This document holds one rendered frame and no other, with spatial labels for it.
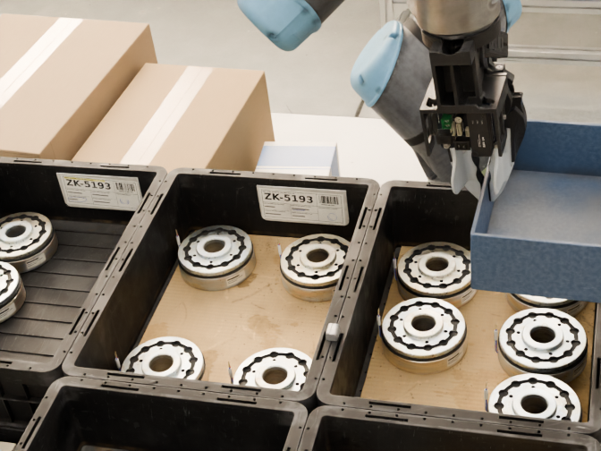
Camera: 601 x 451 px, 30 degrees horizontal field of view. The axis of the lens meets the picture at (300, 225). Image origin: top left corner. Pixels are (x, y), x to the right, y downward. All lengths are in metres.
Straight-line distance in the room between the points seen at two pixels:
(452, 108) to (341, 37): 2.72
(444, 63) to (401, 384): 0.48
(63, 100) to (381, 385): 0.77
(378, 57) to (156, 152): 0.38
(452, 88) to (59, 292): 0.75
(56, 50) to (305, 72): 1.67
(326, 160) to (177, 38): 2.13
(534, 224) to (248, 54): 2.59
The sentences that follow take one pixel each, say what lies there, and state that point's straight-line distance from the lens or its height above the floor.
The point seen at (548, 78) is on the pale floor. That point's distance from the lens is 3.45.
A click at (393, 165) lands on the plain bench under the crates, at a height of 0.70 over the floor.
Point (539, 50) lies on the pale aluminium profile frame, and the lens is 3.32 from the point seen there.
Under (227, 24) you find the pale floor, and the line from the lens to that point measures 3.90.
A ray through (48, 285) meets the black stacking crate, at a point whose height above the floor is 0.83.
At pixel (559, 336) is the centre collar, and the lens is 1.36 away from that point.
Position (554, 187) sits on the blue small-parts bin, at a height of 1.07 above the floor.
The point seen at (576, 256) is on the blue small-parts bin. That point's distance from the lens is 1.07.
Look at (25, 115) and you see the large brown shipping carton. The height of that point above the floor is 0.90.
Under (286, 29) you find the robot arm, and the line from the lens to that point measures 1.04.
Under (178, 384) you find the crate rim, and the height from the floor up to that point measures 0.93.
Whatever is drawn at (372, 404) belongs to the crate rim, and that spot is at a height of 0.93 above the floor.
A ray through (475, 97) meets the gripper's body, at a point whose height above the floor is 1.26.
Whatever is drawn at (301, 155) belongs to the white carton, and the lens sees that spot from 1.80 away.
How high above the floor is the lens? 1.82
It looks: 38 degrees down
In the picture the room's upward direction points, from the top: 8 degrees counter-clockwise
